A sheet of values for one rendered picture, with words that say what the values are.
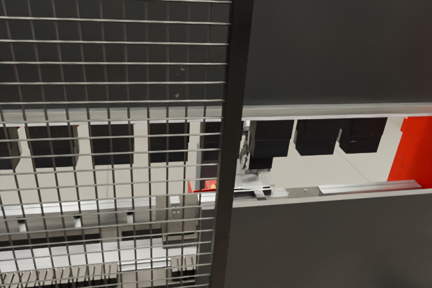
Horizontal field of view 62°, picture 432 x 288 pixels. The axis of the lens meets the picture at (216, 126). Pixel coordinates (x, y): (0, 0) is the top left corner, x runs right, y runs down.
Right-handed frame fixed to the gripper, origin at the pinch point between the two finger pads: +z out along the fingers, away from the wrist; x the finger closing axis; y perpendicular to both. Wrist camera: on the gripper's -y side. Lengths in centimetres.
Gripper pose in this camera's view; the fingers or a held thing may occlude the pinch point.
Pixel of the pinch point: (250, 173)
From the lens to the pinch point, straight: 164.2
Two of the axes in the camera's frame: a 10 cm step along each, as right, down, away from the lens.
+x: 10.0, 0.4, 0.6
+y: 0.6, -2.4, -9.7
